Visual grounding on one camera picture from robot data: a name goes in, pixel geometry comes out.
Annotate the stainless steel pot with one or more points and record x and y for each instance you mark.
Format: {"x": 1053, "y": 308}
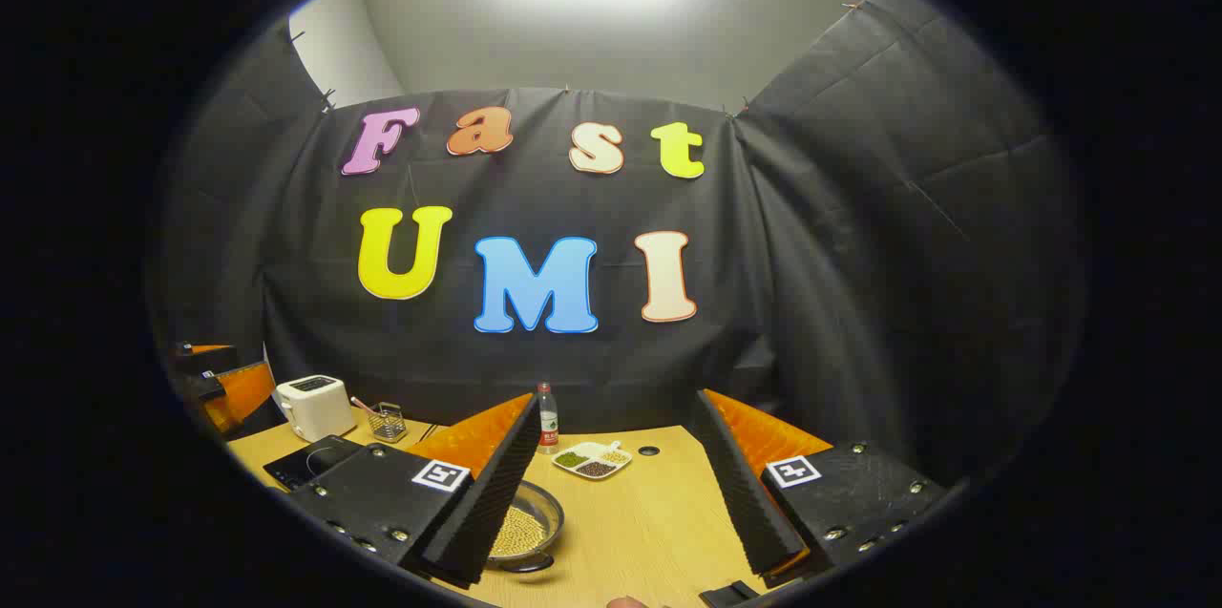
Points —
{"x": 541, "y": 508}

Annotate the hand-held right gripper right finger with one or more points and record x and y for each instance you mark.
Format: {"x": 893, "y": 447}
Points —
{"x": 749, "y": 503}

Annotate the dark red beans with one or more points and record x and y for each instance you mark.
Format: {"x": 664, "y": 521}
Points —
{"x": 596, "y": 470}

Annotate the small portion of pale beans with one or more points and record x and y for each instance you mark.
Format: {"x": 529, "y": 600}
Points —
{"x": 616, "y": 456}

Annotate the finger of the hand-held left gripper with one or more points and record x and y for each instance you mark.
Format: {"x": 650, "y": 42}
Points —
{"x": 243, "y": 393}
{"x": 205, "y": 360}

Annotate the white divided dish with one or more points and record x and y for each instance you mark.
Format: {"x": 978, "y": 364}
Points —
{"x": 592, "y": 458}

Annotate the pile of soybeans in pot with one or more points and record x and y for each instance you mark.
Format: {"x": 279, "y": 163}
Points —
{"x": 520, "y": 532}

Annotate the black induction cooktop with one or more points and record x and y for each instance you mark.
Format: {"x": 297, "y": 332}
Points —
{"x": 305, "y": 465}

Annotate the white toaster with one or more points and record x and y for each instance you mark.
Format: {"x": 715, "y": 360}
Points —
{"x": 315, "y": 409}

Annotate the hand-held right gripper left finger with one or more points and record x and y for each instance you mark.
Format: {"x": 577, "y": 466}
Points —
{"x": 496, "y": 503}

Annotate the black backdrop cloth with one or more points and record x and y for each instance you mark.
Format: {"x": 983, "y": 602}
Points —
{"x": 811, "y": 303}

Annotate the clear water bottle red label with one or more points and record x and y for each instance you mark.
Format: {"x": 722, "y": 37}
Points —
{"x": 547, "y": 422}

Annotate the green mung beans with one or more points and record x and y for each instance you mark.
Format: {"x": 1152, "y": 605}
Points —
{"x": 571, "y": 460}

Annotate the pink straw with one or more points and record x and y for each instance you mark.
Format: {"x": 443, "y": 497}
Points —
{"x": 363, "y": 405}

